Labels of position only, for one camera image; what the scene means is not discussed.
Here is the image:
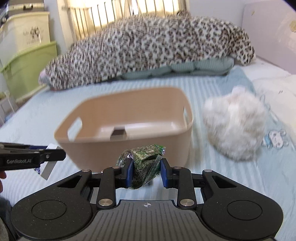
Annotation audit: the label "white tube box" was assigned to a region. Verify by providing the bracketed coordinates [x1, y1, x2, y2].
[34, 143, 58, 181]

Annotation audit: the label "green crinkly snack packet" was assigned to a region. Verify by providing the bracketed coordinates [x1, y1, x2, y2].
[116, 145, 166, 189]

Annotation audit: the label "floral white yellow cloth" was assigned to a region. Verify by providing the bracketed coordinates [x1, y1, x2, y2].
[110, 126, 127, 141]

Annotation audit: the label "person's left hand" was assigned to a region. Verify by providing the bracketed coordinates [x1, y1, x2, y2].
[0, 171, 7, 193]

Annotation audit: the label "light blue striped bedsheet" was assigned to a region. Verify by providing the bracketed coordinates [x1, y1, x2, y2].
[1, 66, 295, 240]

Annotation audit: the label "beige plastic storage basket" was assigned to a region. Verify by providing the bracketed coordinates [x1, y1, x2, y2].
[54, 87, 194, 172]

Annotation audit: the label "green plastic storage drawer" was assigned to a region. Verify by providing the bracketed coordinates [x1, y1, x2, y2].
[1, 41, 57, 101]

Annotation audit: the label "white fluffy plush item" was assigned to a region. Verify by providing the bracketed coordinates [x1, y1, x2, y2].
[203, 85, 267, 161]

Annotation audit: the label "cream plastic storage drawer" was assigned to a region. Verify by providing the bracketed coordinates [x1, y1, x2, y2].
[1, 11, 51, 66]

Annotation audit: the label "teal quilted pillow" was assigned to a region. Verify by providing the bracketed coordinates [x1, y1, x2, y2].
[119, 57, 234, 80]

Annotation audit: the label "white cartoon print quilt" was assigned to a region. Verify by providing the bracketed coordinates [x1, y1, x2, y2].
[242, 58, 295, 144]

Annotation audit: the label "leopard print blanket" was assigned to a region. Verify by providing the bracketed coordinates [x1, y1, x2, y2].
[39, 11, 255, 90]

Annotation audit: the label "metal bed headboard rails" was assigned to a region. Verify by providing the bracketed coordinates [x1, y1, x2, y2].
[57, 0, 189, 49]

